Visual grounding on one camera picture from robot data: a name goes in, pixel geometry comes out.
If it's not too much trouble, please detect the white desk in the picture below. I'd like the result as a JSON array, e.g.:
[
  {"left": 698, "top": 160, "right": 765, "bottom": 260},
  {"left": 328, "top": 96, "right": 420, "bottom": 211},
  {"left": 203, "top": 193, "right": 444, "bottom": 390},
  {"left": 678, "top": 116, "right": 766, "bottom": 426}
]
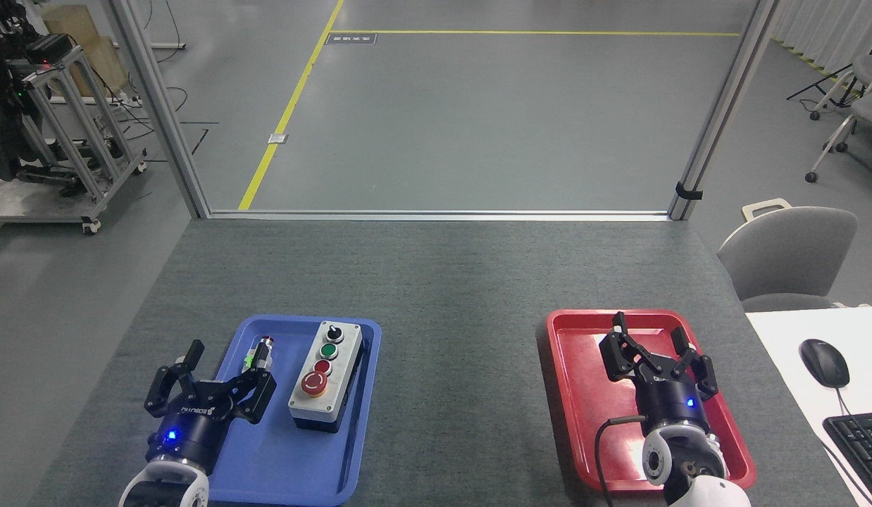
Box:
[{"left": 745, "top": 306, "right": 872, "bottom": 507}]

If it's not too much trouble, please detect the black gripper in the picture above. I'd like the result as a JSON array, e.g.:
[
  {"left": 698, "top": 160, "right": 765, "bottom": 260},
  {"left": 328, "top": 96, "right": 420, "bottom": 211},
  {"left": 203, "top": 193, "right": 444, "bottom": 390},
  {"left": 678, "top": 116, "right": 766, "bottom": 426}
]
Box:
[
  {"left": 144, "top": 340, "right": 277, "bottom": 474},
  {"left": 598, "top": 312, "right": 718, "bottom": 432}
]

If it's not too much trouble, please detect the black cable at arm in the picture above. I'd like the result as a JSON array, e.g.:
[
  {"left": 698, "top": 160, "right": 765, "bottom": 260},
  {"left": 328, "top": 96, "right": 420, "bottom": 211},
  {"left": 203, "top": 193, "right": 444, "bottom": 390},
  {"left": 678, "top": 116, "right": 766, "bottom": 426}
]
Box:
[{"left": 594, "top": 415, "right": 648, "bottom": 507}]

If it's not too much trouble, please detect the aluminium frame cart on wheels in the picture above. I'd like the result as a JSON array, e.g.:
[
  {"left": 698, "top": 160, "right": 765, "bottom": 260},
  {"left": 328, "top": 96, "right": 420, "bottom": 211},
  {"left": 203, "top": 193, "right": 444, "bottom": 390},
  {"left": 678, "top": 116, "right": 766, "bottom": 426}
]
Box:
[{"left": 0, "top": 44, "right": 149, "bottom": 237}]

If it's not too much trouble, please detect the black computer mouse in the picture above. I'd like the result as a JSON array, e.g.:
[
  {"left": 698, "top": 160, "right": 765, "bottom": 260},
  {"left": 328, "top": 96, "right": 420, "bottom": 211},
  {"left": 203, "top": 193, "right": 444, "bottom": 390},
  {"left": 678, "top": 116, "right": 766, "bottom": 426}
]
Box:
[{"left": 799, "top": 338, "right": 851, "bottom": 389}]

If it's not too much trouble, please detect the black tripod stand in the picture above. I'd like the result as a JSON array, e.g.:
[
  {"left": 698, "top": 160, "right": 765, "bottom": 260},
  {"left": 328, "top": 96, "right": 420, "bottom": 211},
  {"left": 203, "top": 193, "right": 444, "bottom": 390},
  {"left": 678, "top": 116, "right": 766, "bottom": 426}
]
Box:
[{"left": 786, "top": 28, "right": 872, "bottom": 108}]

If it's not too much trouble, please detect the grey control box with buttons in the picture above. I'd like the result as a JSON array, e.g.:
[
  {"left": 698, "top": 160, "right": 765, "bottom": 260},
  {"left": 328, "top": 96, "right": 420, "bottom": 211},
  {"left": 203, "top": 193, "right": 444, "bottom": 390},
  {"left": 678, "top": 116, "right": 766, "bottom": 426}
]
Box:
[{"left": 288, "top": 320, "right": 366, "bottom": 434}]

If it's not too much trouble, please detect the silver aluminium rail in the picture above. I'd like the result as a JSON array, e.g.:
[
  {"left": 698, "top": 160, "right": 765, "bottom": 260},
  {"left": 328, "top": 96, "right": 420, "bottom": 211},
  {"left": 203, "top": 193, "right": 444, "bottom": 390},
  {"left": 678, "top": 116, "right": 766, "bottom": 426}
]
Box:
[{"left": 207, "top": 210, "right": 673, "bottom": 222}]

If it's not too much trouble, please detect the push button with red cap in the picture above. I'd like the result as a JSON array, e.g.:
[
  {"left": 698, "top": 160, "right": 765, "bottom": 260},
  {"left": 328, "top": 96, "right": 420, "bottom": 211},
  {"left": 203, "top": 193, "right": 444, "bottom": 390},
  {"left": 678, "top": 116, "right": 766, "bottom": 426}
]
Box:
[{"left": 243, "top": 337, "right": 277, "bottom": 374}]

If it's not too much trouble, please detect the black keyboard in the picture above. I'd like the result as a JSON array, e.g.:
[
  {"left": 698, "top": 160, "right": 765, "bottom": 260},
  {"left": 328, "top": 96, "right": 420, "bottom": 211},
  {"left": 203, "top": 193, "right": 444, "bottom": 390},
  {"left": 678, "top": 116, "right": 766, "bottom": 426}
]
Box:
[{"left": 822, "top": 411, "right": 872, "bottom": 502}]

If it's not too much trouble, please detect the cardboard box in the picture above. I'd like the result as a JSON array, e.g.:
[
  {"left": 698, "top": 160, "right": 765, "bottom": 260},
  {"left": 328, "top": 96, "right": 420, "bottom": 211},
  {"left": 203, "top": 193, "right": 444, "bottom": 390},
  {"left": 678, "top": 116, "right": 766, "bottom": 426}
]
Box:
[{"left": 42, "top": 4, "right": 130, "bottom": 99}]

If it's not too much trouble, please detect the silver aluminium post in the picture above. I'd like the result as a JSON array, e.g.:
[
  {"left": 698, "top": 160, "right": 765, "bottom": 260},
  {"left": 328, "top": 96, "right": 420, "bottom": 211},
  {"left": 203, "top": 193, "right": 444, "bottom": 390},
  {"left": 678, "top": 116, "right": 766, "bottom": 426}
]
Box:
[
  {"left": 667, "top": 0, "right": 782, "bottom": 222},
  {"left": 111, "top": 0, "right": 211, "bottom": 219}
]

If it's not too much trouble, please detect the blue plastic tray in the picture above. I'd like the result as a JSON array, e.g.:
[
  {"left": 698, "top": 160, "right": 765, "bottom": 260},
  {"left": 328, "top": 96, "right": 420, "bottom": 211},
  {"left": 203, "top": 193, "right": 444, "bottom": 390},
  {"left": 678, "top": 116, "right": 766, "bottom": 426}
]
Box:
[{"left": 197, "top": 314, "right": 382, "bottom": 506}]

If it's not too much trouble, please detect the black mouse cable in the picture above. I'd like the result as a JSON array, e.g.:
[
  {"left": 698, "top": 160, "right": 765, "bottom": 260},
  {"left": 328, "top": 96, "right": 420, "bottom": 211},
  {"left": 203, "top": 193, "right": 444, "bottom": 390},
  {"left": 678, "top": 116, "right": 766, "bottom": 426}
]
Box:
[{"left": 820, "top": 386, "right": 872, "bottom": 507}]

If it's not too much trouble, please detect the black machine on cart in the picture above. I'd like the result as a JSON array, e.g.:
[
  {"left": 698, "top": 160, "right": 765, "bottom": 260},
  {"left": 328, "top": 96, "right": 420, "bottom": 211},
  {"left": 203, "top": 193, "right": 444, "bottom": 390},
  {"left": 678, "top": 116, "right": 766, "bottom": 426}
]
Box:
[{"left": 0, "top": 0, "right": 74, "bottom": 182}]

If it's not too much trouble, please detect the grey chair with white legs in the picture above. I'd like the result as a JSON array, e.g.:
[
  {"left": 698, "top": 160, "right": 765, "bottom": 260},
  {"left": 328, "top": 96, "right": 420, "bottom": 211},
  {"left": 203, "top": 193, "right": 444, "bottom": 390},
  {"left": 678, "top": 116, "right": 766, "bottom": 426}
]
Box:
[
  {"left": 809, "top": 53, "right": 872, "bottom": 120},
  {"left": 806, "top": 88, "right": 872, "bottom": 184}
]

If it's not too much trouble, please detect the grey office chair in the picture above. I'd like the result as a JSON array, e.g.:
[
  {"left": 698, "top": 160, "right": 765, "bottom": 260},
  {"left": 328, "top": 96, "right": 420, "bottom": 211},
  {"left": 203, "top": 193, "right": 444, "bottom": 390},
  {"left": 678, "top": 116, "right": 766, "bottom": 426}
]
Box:
[{"left": 716, "top": 199, "right": 859, "bottom": 312}]

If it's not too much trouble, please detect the red plastic tray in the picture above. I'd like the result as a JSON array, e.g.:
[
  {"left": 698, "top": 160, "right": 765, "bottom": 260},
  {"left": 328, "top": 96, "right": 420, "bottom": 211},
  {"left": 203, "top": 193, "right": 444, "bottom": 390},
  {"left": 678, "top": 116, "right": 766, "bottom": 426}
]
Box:
[{"left": 546, "top": 308, "right": 756, "bottom": 492}]

